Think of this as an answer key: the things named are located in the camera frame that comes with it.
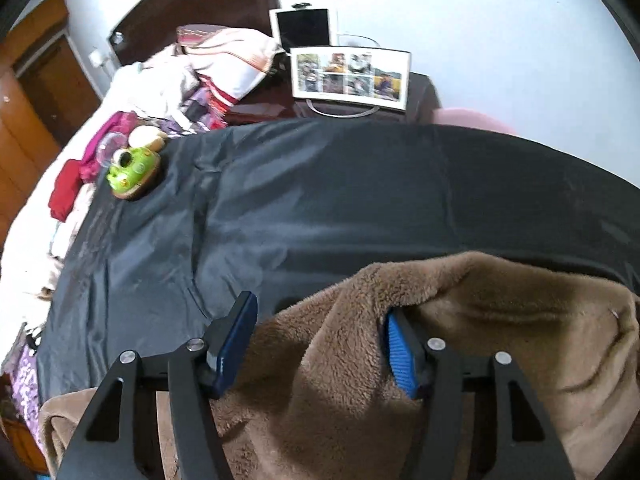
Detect magenta cloth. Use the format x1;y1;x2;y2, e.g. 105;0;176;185
79;111;138;183

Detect dark wooden headboard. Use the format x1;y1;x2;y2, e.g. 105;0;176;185
107;0;282;68

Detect cream round toy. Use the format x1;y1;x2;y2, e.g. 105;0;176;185
129;125;168;150

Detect photo collage frame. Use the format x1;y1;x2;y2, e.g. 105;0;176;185
290;46;412;110

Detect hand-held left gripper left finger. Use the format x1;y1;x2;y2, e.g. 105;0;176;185
57;290;259;480

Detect black cloth cover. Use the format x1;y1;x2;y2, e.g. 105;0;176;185
36;120;640;403

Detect red folded cloth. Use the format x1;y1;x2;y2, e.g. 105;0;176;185
48;159;83;221

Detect brown fleece garment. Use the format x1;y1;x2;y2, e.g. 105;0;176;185
39;251;640;480

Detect green toy camera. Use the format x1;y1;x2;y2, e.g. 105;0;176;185
107;146;162;201

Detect brown wooden door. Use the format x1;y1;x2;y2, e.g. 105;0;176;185
14;30;101;143

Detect bed with white blanket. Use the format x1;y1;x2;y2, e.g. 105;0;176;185
0;100;126;361

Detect clear glass ball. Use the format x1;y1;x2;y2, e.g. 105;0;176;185
97;132;128;167

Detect white cable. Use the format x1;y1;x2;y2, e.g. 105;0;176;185
305;97;381;118

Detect orange wooden wardrobe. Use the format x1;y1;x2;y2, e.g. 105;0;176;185
0;0;71;241

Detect pink round object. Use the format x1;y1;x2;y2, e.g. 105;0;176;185
432;106;518;135

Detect dark nightstand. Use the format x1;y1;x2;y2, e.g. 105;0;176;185
225;71;441;126

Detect pink striped pillow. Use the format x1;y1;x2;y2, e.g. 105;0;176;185
176;24;283;111

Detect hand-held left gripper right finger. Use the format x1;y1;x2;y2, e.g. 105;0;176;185
382;307;576;480

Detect purple floral sheet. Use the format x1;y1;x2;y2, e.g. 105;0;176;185
0;325;48;441

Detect pile of white clothes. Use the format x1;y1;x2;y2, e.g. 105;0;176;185
115;45;201;121

